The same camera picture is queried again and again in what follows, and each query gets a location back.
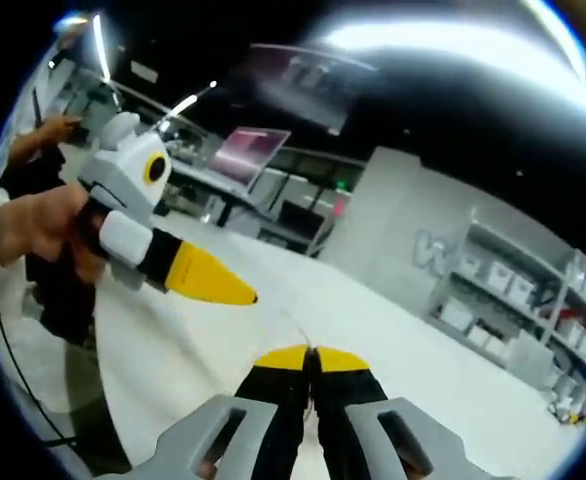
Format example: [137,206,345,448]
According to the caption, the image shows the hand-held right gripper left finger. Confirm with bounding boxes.
[155,343,310,480]

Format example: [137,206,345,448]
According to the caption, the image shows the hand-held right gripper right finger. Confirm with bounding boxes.
[310,345,467,480]

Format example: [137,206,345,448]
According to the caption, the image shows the person's left hand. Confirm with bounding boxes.
[46,186,107,285]

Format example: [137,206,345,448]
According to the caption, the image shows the white desk black legs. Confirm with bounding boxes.
[167,164,284,236]

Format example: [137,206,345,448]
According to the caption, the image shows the short ceiling light bar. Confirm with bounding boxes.
[160,79,219,126]

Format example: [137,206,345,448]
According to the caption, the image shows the white laptop purple screen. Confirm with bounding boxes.
[172,127,293,194]

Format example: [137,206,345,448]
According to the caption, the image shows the person's dark garment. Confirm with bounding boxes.
[2,144,105,346]

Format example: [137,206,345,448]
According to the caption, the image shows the grey panel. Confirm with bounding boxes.
[510,329,557,389]

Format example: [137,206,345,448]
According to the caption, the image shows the white stand with pink item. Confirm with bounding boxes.
[307,194,349,256]

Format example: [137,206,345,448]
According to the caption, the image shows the spare hand-held gripper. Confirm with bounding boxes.
[547,397,586,426]

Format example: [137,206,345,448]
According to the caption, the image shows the row of white storage boxes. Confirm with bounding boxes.
[437,254,586,381]

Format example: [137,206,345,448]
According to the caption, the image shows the person in white shirt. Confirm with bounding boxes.
[0,49,107,466]

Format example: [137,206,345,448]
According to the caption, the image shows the grey metal shelf rack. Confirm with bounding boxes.
[425,207,586,401]

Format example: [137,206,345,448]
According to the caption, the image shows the large hanging dark screen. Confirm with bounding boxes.
[237,43,379,136]

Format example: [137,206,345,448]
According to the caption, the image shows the long ceiling light strip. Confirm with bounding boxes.
[297,9,586,131]

